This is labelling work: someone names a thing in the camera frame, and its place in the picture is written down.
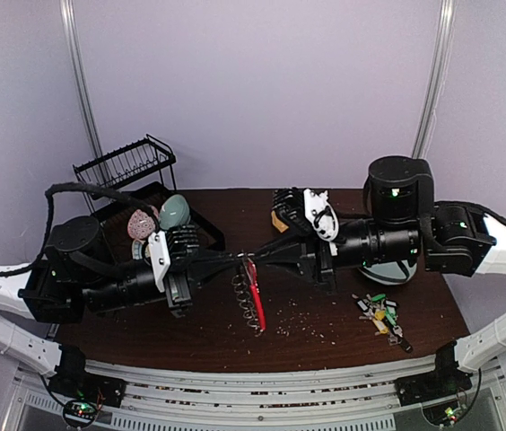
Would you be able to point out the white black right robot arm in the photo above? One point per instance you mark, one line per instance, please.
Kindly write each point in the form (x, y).
(402, 222)

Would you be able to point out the right aluminium frame post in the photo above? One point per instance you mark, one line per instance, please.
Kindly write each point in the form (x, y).
(436, 78)

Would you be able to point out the blue patterned bowl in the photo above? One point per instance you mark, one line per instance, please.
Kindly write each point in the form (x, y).
(138, 249)

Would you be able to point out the light blue flower plate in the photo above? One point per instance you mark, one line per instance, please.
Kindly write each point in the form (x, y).
(390, 273)

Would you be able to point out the red handled key ring holder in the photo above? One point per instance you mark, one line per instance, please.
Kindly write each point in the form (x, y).
(245, 288)

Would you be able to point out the left aluminium frame post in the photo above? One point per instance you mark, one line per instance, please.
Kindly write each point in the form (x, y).
(75, 54)

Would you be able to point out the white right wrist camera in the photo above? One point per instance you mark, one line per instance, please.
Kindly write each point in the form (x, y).
(306, 212)

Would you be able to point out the green ceramic bowl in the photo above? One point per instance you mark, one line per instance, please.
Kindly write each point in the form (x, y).
(174, 212)

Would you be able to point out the yellow dotted plate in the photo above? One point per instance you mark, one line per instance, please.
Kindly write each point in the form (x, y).
(278, 223)

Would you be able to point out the aluminium frame post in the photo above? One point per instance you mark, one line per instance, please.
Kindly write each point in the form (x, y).
(75, 54)
(436, 78)

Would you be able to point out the yellow key tag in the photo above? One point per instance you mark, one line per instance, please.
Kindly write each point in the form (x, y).
(380, 322)

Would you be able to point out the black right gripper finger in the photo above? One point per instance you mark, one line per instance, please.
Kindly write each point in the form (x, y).
(280, 265)
(277, 243)

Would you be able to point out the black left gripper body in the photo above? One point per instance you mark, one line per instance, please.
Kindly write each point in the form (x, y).
(176, 291)

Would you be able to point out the black wire dish rack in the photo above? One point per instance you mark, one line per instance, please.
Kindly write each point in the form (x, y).
(143, 169)

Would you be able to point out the green key tag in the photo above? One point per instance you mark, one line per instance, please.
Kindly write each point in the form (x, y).
(377, 298)

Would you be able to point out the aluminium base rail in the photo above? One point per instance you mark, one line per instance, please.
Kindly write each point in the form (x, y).
(355, 398)

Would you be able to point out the pink patterned bowl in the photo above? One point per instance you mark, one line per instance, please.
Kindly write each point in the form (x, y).
(140, 225)

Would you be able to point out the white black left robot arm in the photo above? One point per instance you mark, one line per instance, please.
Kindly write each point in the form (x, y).
(75, 272)

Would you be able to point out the black key tag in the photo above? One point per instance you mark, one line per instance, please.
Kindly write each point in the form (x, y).
(363, 306)

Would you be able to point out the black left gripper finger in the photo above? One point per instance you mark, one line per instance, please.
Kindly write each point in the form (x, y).
(218, 257)
(203, 272)

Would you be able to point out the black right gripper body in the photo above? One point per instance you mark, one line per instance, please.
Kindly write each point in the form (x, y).
(323, 263)

